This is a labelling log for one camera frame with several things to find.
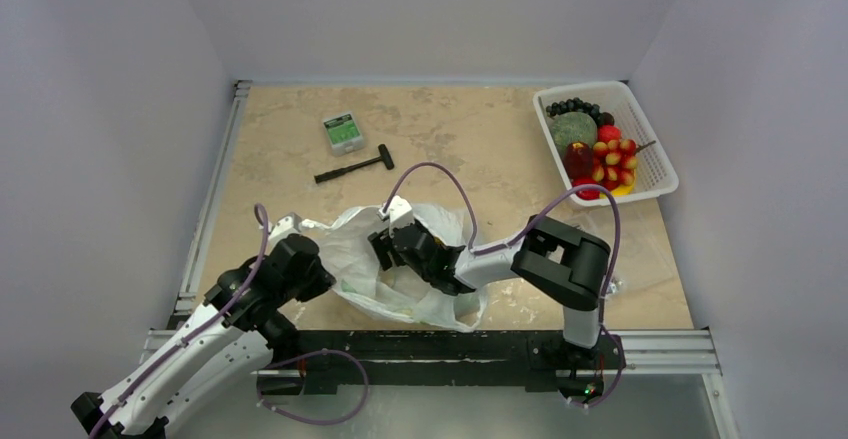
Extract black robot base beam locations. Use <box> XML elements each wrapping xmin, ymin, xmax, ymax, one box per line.
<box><xmin>252</xmin><ymin>312</ymin><xmax>626</xmax><ymax>401</ymax></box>

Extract black rubber mallet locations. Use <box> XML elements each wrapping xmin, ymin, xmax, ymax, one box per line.
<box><xmin>314</xmin><ymin>144</ymin><xmax>395</xmax><ymax>184</ymax></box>

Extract dark fake grape bunch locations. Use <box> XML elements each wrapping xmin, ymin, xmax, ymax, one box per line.
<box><xmin>545</xmin><ymin>97</ymin><xmax>601</xmax><ymax>120</ymax></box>

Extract green labelled screw box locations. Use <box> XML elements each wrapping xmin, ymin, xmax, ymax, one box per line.
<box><xmin>322</xmin><ymin>112</ymin><xmax>366</xmax><ymax>157</ymax></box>

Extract yellow fake banana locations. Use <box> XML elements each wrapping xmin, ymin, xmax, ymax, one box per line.
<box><xmin>600</xmin><ymin>169</ymin><xmax>636</xmax><ymax>197</ymax></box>

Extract white plastic basket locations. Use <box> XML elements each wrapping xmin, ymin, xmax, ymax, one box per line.
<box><xmin>532</xmin><ymin>81</ymin><xmax>679</xmax><ymax>204</ymax></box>

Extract white plastic shopping bag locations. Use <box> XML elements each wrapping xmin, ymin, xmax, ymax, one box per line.
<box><xmin>300</xmin><ymin>205</ymin><xmax>488</xmax><ymax>332</ymax></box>

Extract aluminium frame rail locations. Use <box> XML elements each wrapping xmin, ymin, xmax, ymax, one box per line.
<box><xmin>172</xmin><ymin>80</ymin><xmax>253</xmax><ymax>316</ymax></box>

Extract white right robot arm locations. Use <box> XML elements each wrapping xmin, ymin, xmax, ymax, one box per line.
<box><xmin>367</xmin><ymin>214</ymin><xmax>620</xmax><ymax>366</ymax></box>

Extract red fake strawberry in basket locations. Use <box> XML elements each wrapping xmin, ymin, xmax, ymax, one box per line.
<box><xmin>597</xmin><ymin>125</ymin><xmax>622</xmax><ymax>143</ymax></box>

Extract clear compartment screw organizer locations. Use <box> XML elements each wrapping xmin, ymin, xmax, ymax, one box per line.
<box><xmin>605</xmin><ymin>275</ymin><xmax>627</xmax><ymax>298</ymax></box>

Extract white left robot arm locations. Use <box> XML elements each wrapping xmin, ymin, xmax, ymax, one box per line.
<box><xmin>70</xmin><ymin>233</ymin><xmax>334</xmax><ymax>438</ymax></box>

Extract dark red fake apple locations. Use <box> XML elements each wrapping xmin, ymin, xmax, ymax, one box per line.
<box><xmin>562</xmin><ymin>142</ymin><xmax>594</xmax><ymax>179</ymax></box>

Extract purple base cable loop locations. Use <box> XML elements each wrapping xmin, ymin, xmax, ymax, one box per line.
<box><xmin>255</xmin><ymin>345</ymin><xmax>368</xmax><ymax>425</ymax></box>

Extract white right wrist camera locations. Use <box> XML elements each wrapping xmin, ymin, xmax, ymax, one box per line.
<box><xmin>377</xmin><ymin>195</ymin><xmax>415</xmax><ymax>227</ymax></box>

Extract red fake cherry bunch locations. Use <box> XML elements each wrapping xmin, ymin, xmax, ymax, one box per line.
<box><xmin>590</xmin><ymin>139</ymin><xmax>656</xmax><ymax>188</ymax></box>

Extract green fake melon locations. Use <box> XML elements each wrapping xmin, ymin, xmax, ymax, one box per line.
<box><xmin>549</xmin><ymin>112</ymin><xmax>597</xmax><ymax>156</ymax></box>

